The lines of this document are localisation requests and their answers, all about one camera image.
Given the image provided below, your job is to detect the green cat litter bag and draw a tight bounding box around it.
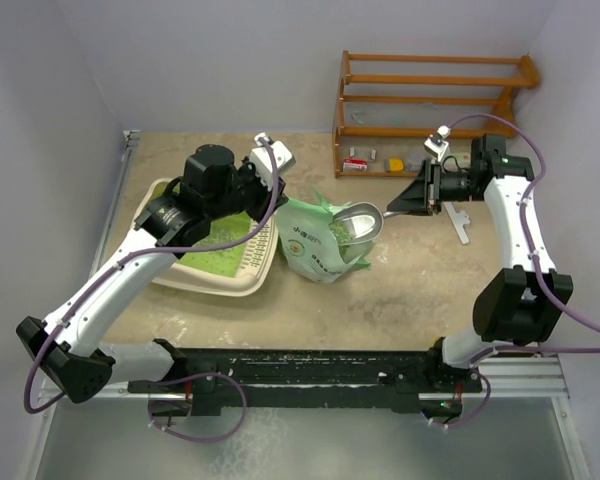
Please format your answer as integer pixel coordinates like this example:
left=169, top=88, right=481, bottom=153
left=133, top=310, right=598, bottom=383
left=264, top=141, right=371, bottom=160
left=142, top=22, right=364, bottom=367
left=275, top=193, right=378, bottom=284

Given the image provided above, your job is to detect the yellow grey tape measure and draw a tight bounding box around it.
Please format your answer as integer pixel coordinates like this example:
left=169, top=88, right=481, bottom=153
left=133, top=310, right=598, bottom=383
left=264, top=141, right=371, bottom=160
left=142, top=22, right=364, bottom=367
left=384, top=158, right=405, bottom=174

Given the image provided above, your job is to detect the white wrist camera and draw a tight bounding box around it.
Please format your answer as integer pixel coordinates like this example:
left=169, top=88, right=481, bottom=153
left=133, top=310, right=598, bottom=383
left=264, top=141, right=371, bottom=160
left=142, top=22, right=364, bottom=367
left=424, top=125, right=451, bottom=164
left=248, top=132, right=296, bottom=191

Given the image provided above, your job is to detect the white bag clip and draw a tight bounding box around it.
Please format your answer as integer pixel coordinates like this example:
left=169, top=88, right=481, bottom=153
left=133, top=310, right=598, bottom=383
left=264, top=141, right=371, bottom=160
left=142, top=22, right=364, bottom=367
left=443, top=202, right=471, bottom=245

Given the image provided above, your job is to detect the beige litter box green liner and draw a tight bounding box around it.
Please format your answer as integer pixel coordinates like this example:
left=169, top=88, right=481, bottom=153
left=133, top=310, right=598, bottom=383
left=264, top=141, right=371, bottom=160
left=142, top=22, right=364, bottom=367
left=134, top=178, right=278, bottom=297

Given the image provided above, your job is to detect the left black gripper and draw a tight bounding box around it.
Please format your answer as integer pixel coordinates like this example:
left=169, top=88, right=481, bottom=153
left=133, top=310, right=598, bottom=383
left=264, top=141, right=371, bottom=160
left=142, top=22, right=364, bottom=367
left=206, top=156, right=287, bottom=223

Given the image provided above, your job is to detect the silver metal scoop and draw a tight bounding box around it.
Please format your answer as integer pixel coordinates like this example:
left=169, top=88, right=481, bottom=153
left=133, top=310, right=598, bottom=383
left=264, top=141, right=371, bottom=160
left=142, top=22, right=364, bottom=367
left=329, top=202, right=389, bottom=247

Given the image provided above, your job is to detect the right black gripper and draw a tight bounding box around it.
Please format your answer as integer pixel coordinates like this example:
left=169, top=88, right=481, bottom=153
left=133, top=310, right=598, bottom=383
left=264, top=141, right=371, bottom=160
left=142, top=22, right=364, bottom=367
left=388, top=158, right=486, bottom=216

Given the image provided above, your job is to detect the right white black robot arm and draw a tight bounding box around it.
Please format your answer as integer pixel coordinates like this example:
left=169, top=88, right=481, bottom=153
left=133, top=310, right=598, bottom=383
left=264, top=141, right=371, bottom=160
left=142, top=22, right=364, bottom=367
left=387, top=126, right=573, bottom=391

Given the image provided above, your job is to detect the green white carton box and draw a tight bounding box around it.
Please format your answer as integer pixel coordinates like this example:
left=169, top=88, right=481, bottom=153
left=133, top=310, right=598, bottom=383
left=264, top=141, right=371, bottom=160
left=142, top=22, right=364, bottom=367
left=446, top=151, right=471, bottom=168

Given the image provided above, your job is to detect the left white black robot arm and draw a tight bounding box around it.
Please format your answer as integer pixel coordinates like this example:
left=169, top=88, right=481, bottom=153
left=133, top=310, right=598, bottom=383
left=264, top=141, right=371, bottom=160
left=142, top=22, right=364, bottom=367
left=16, top=134, right=295, bottom=403

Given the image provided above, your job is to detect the clear plastic cup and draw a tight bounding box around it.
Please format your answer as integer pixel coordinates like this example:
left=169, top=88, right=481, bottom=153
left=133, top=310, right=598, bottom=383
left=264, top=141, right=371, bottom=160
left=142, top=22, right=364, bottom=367
left=404, top=152, right=427, bottom=174

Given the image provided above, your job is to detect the red white small box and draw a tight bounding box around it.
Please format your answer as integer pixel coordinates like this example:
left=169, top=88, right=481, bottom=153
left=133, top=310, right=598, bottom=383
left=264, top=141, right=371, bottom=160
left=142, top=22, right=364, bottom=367
left=342, top=158, right=369, bottom=172

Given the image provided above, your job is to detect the wooden shoe rack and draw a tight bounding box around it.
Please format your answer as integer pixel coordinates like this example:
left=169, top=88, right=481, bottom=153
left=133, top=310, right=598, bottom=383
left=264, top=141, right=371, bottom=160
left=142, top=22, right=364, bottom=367
left=332, top=51, right=541, bottom=177

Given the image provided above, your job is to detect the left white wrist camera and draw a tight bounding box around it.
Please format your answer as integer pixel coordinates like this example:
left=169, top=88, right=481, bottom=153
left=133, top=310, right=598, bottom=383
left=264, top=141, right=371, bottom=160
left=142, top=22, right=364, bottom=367
left=248, top=132, right=296, bottom=191

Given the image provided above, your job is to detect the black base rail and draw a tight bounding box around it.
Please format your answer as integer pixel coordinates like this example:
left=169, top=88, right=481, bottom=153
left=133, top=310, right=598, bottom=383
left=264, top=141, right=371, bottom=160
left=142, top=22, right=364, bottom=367
left=128, top=348, right=482, bottom=416

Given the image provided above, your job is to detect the aluminium frame rail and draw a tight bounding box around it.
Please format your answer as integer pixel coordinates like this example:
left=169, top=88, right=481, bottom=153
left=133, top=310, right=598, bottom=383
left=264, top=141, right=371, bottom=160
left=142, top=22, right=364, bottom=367
left=33, top=356, right=569, bottom=401

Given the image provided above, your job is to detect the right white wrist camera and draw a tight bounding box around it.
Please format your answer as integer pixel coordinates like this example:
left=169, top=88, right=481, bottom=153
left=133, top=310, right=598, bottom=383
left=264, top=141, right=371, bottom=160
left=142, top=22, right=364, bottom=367
left=424, top=125, right=451, bottom=164

